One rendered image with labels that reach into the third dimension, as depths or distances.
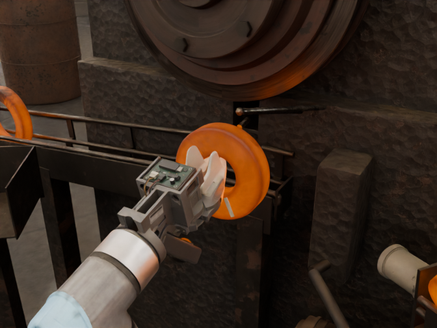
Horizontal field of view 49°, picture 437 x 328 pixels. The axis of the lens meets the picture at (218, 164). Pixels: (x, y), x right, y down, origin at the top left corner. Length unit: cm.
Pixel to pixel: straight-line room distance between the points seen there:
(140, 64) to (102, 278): 73
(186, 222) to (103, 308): 16
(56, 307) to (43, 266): 146
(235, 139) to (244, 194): 9
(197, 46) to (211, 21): 5
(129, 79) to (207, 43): 41
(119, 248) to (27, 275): 142
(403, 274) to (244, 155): 32
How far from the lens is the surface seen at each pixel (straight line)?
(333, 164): 85
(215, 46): 78
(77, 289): 55
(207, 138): 73
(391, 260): 84
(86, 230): 217
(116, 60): 125
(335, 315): 88
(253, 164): 70
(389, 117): 90
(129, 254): 57
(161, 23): 83
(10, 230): 109
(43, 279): 194
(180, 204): 61
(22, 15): 365
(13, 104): 139
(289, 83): 83
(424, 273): 78
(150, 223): 59
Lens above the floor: 117
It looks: 26 degrees down
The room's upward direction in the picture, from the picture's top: straight up
